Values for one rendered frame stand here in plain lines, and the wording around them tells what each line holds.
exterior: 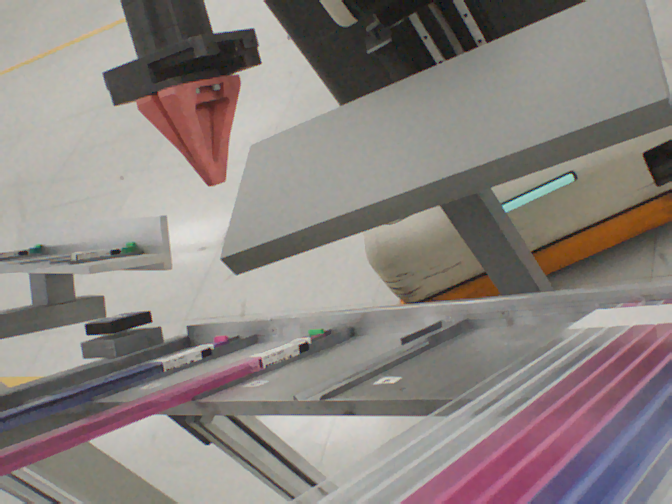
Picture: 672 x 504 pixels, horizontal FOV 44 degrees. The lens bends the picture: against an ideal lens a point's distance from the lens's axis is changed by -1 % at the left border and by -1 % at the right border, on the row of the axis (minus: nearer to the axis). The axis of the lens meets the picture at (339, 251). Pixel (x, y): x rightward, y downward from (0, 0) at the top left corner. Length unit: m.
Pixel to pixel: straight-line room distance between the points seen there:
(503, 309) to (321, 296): 1.32
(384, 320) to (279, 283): 1.38
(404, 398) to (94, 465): 0.72
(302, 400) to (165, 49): 0.25
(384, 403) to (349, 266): 1.49
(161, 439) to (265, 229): 0.98
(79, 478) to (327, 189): 0.49
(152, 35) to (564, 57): 0.60
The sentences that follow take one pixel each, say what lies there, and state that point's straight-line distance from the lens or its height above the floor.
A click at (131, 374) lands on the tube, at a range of 0.69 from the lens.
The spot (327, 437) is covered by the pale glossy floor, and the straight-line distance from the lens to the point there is 1.69.
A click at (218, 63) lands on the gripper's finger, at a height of 0.97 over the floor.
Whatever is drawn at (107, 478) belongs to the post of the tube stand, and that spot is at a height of 0.53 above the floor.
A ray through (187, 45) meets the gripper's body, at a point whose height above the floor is 1.00.
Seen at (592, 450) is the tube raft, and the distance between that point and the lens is 0.31.
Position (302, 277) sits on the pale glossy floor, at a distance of 2.03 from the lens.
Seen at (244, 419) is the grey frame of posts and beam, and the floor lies 0.59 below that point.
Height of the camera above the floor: 1.19
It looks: 36 degrees down
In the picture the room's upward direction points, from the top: 40 degrees counter-clockwise
